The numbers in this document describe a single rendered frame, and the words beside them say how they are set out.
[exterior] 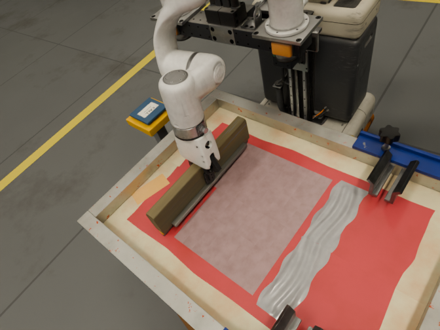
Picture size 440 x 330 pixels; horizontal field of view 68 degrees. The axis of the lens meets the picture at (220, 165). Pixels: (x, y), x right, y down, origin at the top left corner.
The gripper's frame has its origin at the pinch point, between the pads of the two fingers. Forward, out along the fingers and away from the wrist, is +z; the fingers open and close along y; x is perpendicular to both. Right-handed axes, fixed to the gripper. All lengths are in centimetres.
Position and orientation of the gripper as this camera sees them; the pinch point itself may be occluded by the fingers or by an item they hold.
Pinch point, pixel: (203, 172)
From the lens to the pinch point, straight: 84.1
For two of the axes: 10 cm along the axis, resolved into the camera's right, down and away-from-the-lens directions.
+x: -6.3, 6.4, -4.4
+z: 1.6, 6.6, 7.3
